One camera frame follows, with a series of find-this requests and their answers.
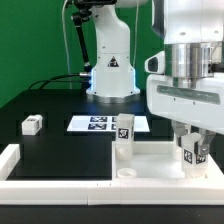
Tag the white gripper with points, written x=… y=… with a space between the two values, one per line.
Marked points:
x=202 y=107

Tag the white square tabletop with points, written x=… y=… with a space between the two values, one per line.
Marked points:
x=153 y=160

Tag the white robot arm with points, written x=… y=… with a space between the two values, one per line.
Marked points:
x=183 y=41

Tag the white marker sheet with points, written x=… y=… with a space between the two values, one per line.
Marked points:
x=86 y=123

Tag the white U-shaped fence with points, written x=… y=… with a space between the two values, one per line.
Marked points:
x=116 y=191

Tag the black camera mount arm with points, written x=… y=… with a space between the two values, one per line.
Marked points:
x=80 y=17

